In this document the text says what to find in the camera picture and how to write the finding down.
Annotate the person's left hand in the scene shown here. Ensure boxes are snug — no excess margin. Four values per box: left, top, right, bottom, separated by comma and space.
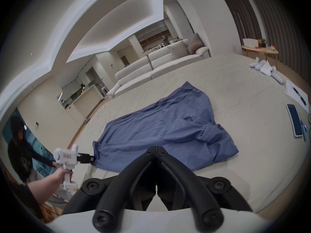
49, 169, 74, 187

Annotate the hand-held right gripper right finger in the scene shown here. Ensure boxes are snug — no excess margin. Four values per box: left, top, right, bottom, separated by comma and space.
157, 146, 253, 233

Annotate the white kitchen counter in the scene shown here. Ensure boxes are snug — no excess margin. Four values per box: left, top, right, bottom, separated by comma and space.
57, 84, 105, 110

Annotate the white cushion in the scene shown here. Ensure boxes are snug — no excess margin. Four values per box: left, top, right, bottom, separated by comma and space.
170, 42, 189, 59

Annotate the person's left forearm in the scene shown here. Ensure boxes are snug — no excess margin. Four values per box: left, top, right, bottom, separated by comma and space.
26, 177, 57, 206

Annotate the grey-brown cushion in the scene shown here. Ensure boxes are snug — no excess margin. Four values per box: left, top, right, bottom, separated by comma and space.
188, 33, 203, 55

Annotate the white paper sheet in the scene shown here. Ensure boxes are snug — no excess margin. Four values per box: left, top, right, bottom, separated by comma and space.
285, 80, 310, 113

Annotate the wall shelf unit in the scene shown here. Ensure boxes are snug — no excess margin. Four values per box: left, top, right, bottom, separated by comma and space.
135, 21, 171, 51

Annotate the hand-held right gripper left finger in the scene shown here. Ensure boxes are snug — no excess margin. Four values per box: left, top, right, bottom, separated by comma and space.
63, 146, 158, 233

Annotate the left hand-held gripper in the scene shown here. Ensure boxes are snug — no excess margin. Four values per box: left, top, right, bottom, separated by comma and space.
53, 144, 97, 190

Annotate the blue shirt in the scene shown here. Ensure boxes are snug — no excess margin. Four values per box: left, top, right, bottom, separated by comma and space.
92, 81, 239, 173

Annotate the black pen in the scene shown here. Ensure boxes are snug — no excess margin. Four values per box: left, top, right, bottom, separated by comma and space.
292, 86, 307, 105

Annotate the small blue card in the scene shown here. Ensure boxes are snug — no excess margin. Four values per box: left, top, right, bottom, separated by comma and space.
300, 120, 308, 142

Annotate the white sofa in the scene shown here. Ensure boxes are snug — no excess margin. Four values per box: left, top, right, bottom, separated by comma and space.
106, 39, 211, 97

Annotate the bed with beige sheet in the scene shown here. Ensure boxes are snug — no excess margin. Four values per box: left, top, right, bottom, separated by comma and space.
44, 53, 311, 219

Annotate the round wooden side table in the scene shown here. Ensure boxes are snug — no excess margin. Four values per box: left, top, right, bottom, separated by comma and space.
241, 38, 279, 69

